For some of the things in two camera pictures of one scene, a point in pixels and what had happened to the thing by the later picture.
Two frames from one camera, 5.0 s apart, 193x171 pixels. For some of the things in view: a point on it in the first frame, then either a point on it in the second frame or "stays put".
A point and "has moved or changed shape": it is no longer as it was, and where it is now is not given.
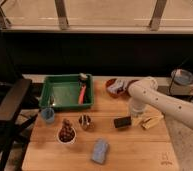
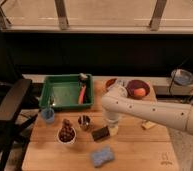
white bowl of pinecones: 66,134 stays put
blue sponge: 100,150 has moved or changed shape
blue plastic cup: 48,114 stays put
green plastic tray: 62,92 stays put
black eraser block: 122,122 to 100,133
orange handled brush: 83,79 stays put
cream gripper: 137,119 to 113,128
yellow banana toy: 150,121 stays put
